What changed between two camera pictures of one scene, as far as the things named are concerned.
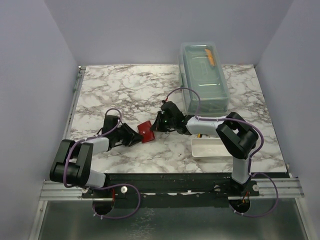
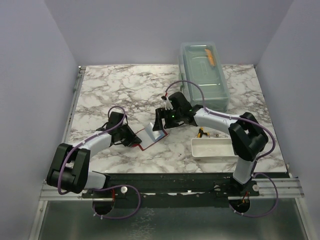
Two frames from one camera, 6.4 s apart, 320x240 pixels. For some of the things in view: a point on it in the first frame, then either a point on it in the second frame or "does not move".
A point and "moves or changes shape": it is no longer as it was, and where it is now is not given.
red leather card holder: x=145 y=131 moves or changes shape
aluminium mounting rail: x=58 y=190 does not move
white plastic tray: x=209 y=147 does not move
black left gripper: x=135 y=139 does not move
